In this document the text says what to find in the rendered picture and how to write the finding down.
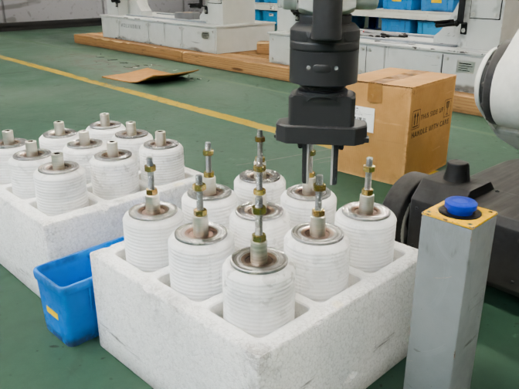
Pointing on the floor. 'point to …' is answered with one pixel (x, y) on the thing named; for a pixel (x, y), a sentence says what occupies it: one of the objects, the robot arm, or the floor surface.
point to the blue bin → (70, 295)
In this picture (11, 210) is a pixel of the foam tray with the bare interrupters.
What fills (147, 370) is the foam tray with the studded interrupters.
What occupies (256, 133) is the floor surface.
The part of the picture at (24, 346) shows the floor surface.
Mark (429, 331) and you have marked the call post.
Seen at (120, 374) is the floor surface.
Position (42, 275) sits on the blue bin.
